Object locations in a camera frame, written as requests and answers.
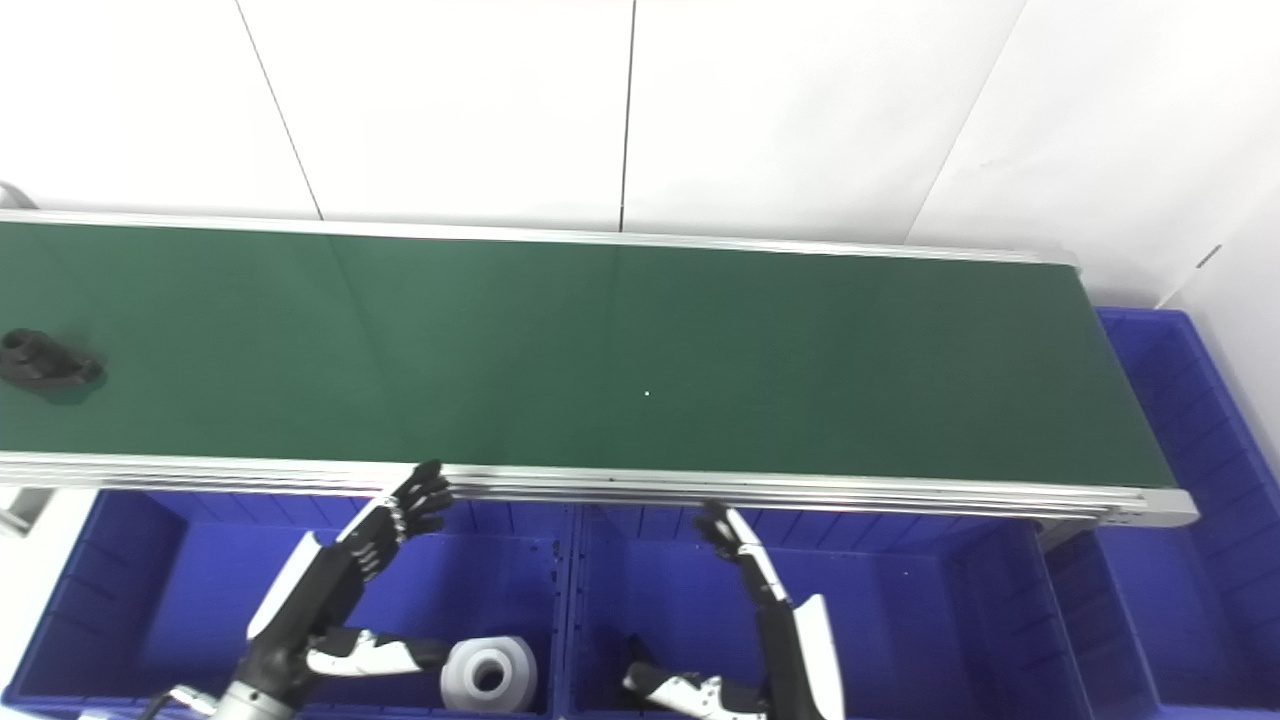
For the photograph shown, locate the blue plastic bin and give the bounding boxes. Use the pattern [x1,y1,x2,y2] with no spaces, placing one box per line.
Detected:
[558,500,1097,720]
[4,488,573,720]
[1040,307,1280,720]

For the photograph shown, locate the aluminium conveyor support leg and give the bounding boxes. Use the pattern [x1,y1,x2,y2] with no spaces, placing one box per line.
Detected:
[0,486,53,538]

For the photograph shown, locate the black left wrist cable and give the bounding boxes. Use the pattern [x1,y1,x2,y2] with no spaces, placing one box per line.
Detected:
[138,686,219,720]

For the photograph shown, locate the green conveyor belt aluminium frame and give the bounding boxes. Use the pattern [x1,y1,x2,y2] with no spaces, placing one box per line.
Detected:
[0,183,1199,529]

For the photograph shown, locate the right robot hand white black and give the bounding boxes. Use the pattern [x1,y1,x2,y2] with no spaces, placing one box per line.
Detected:
[622,503,847,720]

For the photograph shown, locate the white round machine part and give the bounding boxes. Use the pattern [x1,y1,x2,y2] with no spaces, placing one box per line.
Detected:
[440,636,539,714]

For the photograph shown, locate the black flanged machine part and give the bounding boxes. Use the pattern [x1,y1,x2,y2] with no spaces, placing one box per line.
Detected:
[0,328,105,392]

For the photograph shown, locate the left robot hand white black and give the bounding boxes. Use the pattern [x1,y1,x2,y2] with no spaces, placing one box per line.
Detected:
[245,460,454,693]

